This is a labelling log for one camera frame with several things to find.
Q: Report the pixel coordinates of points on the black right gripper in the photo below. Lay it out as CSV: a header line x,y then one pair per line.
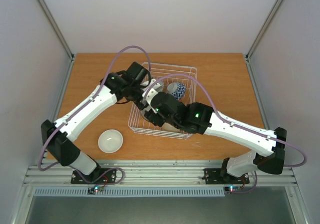
x,y
152,116

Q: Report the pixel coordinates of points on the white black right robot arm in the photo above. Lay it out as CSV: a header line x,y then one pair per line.
x,y
266,154

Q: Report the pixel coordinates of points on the right green circuit board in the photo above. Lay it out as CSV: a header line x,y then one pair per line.
x,y
233,189

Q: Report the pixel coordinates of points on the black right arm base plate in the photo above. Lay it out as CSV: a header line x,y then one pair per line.
x,y
213,176

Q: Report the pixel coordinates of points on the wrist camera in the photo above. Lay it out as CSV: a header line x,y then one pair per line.
x,y
147,97
145,84

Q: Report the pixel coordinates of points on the aluminium frame post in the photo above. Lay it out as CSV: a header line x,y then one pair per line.
x,y
48,14
267,22

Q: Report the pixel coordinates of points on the white bowl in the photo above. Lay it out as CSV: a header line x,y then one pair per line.
x,y
110,141
169,128

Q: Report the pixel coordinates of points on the grey slotted cable duct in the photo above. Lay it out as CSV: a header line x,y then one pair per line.
x,y
130,192

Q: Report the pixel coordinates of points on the aluminium rail base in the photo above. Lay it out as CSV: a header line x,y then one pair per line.
x,y
138,173

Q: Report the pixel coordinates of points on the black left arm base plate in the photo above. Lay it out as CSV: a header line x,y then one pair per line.
x,y
97,177

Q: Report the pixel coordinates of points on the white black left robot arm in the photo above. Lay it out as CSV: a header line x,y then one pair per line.
x,y
58,137

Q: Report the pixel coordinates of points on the green circuit board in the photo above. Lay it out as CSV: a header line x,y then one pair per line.
x,y
233,189
95,189

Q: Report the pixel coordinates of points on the white wire dish rack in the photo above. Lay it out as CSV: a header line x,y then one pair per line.
x,y
139,125

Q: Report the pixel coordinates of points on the left green circuit board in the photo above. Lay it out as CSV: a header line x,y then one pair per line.
x,y
95,189

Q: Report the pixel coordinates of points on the aluminium frame post right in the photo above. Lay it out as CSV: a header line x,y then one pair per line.
x,y
267,22

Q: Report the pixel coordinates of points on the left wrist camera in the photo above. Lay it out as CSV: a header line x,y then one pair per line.
x,y
145,84

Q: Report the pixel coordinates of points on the celadon green ceramic bowl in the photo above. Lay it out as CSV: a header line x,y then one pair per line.
x,y
159,86

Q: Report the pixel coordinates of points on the red patterned bowl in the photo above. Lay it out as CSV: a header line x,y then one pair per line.
x,y
177,90

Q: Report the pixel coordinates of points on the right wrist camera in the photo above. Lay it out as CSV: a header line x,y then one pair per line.
x,y
147,97

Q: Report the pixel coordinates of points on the aluminium frame post left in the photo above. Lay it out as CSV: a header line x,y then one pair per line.
x,y
48,14

